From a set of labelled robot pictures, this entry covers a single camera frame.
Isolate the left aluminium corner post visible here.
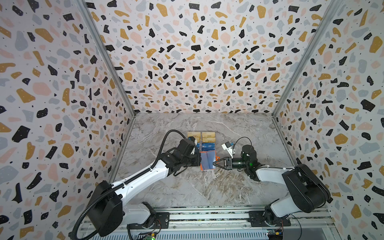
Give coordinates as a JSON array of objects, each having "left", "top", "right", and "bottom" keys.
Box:
[{"left": 75, "top": 0, "right": 135, "bottom": 118}]

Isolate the gold card back left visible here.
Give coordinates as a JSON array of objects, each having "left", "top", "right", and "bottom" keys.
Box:
[{"left": 187, "top": 132, "right": 201, "bottom": 139}]

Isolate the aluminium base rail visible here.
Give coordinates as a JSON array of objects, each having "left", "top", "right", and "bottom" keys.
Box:
[{"left": 79, "top": 205, "right": 340, "bottom": 240}]

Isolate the right aluminium corner post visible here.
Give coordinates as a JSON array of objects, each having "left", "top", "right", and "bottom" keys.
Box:
[{"left": 272, "top": 0, "right": 345, "bottom": 119}]

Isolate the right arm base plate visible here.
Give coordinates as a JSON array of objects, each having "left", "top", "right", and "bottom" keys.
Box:
[{"left": 248, "top": 210, "right": 291, "bottom": 227}]

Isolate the left black corrugated cable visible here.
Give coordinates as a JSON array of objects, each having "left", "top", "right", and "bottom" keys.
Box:
[{"left": 71, "top": 129, "right": 187, "bottom": 240}]

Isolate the orange card holder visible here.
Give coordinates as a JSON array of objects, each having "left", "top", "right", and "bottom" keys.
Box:
[{"left": 200, "top": 151, "right": 216, "bottom": 171}]

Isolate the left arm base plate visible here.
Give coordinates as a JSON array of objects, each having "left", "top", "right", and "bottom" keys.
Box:
[{"left": 141, "top": 212, "right": 170, "bottom": 229}]

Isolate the aluminium corner post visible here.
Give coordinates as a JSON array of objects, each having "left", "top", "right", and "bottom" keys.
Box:
[
  {"left": 272, "top": 0, "right": 345, "bottom": 119},
  {"left": 75, "top": 0, "right": 135, "bottom": 118}
]

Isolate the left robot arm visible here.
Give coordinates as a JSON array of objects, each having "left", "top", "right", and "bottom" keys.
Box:
[{"left": 87, "top": 137, "right": 201, "bottom": 237}]

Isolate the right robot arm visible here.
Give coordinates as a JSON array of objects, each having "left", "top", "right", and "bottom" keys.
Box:
[{"left": 213, "top": 143, "right": 331, "bottom": 226}]

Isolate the gold card back right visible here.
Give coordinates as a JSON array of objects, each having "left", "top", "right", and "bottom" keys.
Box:
[{"left": 202, "top": 132, "right": 216, "bottom": 138}]

